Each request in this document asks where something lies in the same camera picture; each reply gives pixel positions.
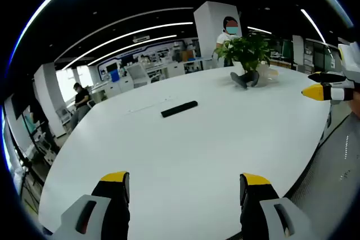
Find clear plastic container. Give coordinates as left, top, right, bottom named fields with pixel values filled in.
left=258, top=64, right=280, bottom=82

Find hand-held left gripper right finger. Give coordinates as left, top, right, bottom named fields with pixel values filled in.
left=238, top=172, right=313, bottom=240

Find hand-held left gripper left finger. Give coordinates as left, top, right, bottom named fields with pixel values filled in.
left=52, top=171, right=132, bottom=240

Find grey plant pot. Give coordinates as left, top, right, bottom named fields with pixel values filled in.
left=230, top=70, right=261, bottom=89

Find black tripod stand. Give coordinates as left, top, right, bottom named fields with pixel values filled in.
left=5, top=121, right=43, bottom=212

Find white square pillar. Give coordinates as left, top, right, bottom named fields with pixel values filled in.
left=193, top=1, right=240, bottom=70

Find black remote control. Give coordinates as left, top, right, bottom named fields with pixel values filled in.
left=160, top=100, right=199, bottom=118

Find grey mesh chair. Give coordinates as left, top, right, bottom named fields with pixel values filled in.
left=283, top=112, right=360, bottom=240

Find white cabinet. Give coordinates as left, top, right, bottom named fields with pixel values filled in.
left=292, top=34, right=305, bottom=71

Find green potted plant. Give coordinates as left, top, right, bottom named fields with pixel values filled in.
left=213, top=33, right=272, bottom=73

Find white office chair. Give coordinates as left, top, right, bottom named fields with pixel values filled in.
left=57, top=99, right=97, bottom=125

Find ceiling light strip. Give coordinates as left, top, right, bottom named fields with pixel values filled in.
left=87, top=34, right=178, bottom=66
left=61, top=21, right=195, bottom=70
left=300, top=8, right=329, bottom=46

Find white display cabinets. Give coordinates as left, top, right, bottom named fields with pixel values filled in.
left=95, top=37, right=204, bottom=84

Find white kiosk machine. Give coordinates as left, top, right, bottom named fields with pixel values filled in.
left=126, top=64, right=150, bottom=88

